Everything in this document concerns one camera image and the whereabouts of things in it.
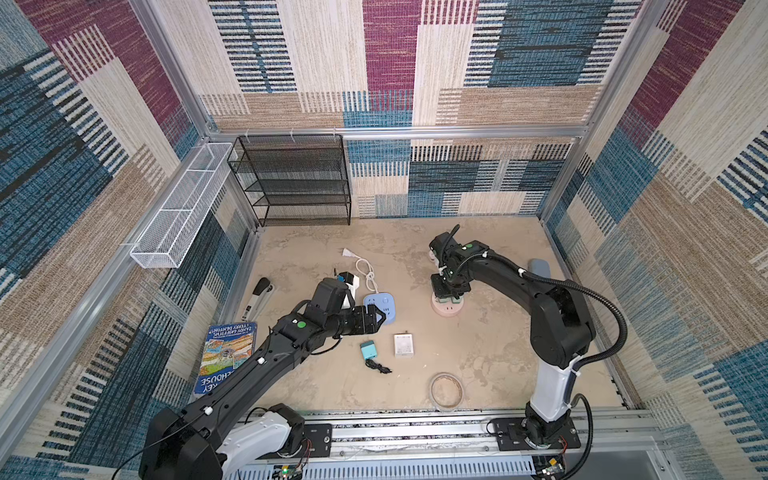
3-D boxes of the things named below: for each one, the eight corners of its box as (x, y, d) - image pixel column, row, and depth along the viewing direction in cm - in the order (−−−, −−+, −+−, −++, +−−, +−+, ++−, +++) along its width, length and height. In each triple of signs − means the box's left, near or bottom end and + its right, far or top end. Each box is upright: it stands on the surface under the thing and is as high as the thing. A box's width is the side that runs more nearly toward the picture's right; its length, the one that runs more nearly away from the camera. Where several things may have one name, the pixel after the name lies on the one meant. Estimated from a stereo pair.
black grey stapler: (243, 322, 96) (238, 315, 92) (265, 284, 105) (261, 276, 101) (254, 324, 95) (248, 317, 91) (275, 286, 104) (271, 278, 100)
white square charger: (394, 358, 88) (394, 355, 85) (394, 335, 92) (394, 331, 90) (413, 358, 88) (414, 355, 85) (412, 335, 92) (412, 331, 90)
